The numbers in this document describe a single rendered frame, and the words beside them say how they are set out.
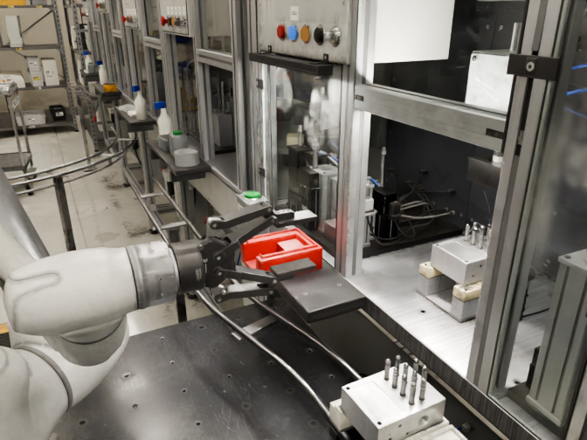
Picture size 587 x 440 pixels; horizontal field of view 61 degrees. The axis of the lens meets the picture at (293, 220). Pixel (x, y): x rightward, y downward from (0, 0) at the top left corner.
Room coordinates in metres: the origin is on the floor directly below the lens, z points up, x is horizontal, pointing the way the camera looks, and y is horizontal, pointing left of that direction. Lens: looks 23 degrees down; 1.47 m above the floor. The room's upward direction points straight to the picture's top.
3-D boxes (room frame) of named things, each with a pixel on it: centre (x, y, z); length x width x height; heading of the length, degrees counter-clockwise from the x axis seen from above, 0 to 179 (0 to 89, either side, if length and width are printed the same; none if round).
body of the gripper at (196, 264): (0.65, 0.13, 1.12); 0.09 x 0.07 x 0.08; 117
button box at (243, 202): (1.20, 0.10, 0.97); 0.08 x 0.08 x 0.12; 27
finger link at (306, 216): (0.72, 0.00, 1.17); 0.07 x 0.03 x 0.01; 117
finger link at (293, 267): (0.72, 0.00, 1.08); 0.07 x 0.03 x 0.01; 117
